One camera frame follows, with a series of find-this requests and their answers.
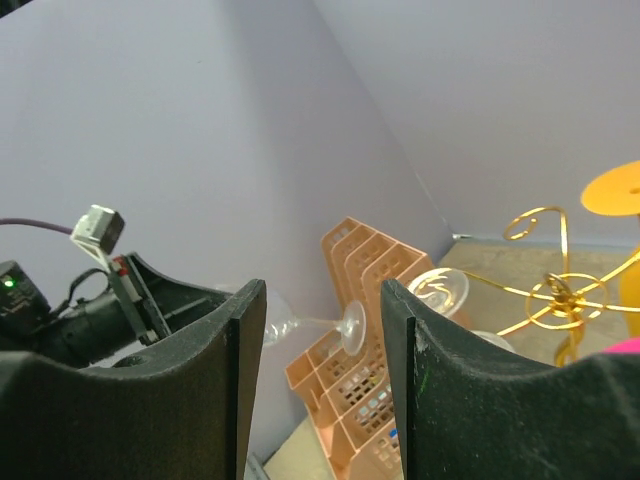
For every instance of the yellow plastic wine glass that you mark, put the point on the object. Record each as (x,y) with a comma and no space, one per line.
(615,193)

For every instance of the gold wire wine glass rack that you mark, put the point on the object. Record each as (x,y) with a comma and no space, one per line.
(564,301)

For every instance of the clear wine glass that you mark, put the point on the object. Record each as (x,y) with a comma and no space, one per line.
(443,290)

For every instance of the orange plastic file organizer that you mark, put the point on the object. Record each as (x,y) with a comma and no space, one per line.
(348,398)

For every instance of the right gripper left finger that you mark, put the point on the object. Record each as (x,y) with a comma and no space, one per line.
(180,409)

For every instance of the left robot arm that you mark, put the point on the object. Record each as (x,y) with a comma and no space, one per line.
(28,322)

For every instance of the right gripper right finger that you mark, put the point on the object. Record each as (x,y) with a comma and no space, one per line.
(467,409)

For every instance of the small clear glass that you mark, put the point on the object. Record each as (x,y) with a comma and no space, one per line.
(495,340)

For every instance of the pink plastic wine glass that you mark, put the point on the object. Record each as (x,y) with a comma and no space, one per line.
(629,346)

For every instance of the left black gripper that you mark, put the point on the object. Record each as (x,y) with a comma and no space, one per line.
(138,304)

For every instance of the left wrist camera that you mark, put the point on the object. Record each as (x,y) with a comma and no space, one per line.
(97,233)

